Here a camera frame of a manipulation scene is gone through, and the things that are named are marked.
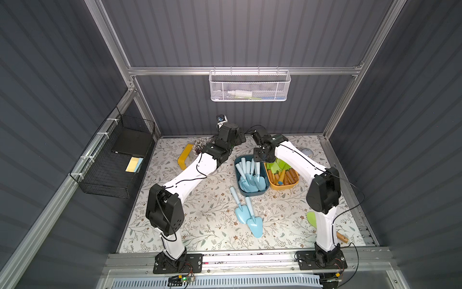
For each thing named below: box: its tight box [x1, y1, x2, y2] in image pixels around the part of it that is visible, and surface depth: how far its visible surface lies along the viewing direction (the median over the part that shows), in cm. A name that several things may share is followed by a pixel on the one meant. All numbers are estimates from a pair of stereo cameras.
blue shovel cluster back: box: [253, 161, 267, 191], surface depth 96 cm
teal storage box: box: [234, 154, 270, 197], surface depth 96 cm
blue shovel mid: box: [250, 157, 255, 181], surface depth 101 cm
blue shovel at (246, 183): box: [235, 163, 254, 193], surface depth 96 cm
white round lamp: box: [300, 148, 314, 159], surface depth 104 cm
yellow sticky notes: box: [125, 156, 144, 173], surface depth 77 cm
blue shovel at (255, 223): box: [245, 196, 264, 239], surface depth 84 cm
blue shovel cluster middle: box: [229, 186, 251, 225], surface depth 88 cm
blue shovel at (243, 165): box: [241, 157, 247, 175], surface depth 103 cm
